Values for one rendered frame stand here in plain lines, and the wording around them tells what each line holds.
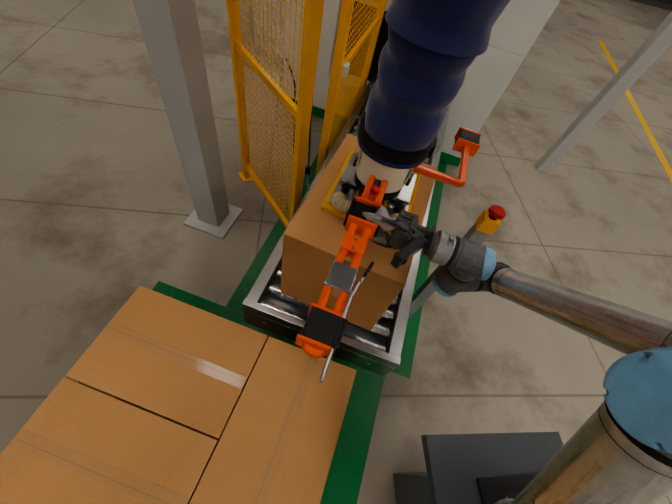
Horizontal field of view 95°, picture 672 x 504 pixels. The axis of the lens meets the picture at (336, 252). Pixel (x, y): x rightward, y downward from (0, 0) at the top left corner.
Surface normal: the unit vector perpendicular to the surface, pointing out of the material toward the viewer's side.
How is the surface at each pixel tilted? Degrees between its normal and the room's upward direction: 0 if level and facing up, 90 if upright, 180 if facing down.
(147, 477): 0
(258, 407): 0
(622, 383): 85
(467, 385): 0
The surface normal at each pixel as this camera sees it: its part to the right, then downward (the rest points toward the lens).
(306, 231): 0.17, -0.55
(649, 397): -0.96, -0.11
